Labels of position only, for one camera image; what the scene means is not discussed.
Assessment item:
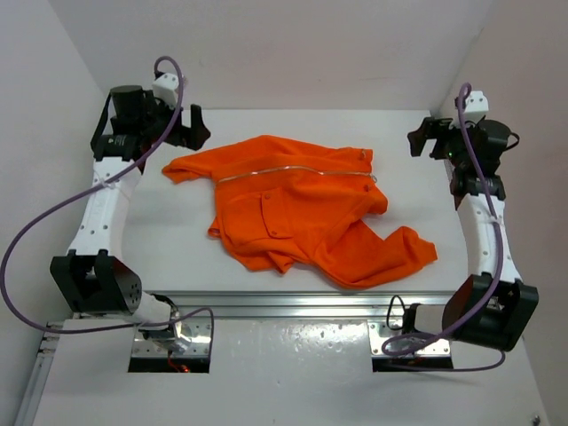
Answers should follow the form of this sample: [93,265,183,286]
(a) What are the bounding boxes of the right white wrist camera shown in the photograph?
[455,91,489,126]

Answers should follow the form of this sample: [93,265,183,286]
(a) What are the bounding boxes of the metal base plate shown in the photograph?
[367,320,451,359]
[131,319,211,358]

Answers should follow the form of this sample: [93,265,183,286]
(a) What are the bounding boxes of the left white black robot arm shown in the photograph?
[50,83,210,340]

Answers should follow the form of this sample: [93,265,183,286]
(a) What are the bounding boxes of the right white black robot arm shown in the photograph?
[403,117,539,351]

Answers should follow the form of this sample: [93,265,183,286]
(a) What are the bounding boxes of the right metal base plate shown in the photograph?
[367,320,451,359]

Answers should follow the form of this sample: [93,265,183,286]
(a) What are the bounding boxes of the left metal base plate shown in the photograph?
[131,319,211,358]

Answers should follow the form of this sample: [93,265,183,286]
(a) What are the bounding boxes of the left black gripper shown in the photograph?
[137,91,208,151]

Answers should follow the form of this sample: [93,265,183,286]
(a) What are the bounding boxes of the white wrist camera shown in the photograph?
[455,91,489,126]
[152,73,183,109]

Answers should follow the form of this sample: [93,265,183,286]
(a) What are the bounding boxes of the aluminium rail frame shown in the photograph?
[12,115,505,426]

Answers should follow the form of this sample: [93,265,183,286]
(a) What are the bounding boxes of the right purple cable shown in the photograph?
[381,82,507,372]

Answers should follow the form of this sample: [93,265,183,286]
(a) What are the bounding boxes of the purple cable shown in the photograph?
[381,82,507,372]
[0,55,215,351]

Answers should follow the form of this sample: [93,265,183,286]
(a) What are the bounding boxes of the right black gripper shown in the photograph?
[410,117,481,170]

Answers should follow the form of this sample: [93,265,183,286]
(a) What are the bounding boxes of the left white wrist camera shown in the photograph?
[152,73,183,109]

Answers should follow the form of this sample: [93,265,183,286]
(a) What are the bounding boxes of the orange zip jacket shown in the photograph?
[162,135,438,290]

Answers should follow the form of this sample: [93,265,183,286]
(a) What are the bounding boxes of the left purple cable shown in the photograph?
[0,55,215,351]

